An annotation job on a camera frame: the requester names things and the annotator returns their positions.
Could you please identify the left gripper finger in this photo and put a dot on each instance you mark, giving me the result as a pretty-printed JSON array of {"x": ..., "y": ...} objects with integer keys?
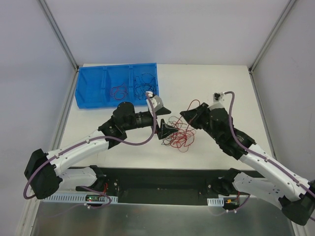
[
  {"x": 165, "y": 130},
  {"x": 162, "y": 111}
]

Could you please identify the aluminium frame post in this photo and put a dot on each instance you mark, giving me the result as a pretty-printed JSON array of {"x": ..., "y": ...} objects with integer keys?
[
  {"x": 58, "y": 33},
  {"x": 273, "y": 33}
]

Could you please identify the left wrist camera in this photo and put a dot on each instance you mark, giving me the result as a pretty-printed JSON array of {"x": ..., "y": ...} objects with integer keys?
[{"x": 155, "y": 100}]

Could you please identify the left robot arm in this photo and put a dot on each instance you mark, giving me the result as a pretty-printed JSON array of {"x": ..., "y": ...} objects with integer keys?
[{"x": 47, "y": 172}]

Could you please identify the right white cable duct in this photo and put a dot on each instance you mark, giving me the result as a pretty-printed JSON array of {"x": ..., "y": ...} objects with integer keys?
[{"x": 215, "y": 202}]

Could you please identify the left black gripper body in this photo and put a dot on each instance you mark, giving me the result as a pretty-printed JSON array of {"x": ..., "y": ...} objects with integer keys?
[{"x": 155, "y": 120}]

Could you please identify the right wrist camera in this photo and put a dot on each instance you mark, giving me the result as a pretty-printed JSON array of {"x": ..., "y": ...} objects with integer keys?
[{"x": 217, "y": 101}]

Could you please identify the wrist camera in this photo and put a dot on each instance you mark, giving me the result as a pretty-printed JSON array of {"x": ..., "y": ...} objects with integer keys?
[
  {"x": 217, "y": 101},
  {"x": 155, "y": 100}
]

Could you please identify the left white cable duct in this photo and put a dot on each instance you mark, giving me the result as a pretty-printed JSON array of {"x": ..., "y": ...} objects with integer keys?
[{"x": 80, "y": 198}]

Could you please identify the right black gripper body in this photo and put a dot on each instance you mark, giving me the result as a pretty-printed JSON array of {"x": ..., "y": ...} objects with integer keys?
[{"x": 201, "y": 117}]

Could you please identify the right aluminium frame post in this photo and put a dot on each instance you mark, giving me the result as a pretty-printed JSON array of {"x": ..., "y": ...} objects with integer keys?
[{"x": 273, "y": 33}]

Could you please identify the white cable duct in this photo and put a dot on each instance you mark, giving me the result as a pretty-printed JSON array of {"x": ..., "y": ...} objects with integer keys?
[
  {"x": 215, "y": 202},
  {"x": 80, "y": 198}
]

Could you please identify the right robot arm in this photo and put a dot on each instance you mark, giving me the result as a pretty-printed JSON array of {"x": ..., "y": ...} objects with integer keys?
[{"x": 291, "y": 193}]

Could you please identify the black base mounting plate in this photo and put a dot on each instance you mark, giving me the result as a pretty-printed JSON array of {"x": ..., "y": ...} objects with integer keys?
[{"x": 161, "y": 186}]

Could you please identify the blue plastic divided bin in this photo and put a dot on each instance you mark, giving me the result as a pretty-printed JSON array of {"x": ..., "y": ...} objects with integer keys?
[{"x": 108, "y": 85}]

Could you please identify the left aluminium frame post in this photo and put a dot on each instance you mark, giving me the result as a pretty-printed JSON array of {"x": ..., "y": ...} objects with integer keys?
[{"x": 58, "y": 33}]

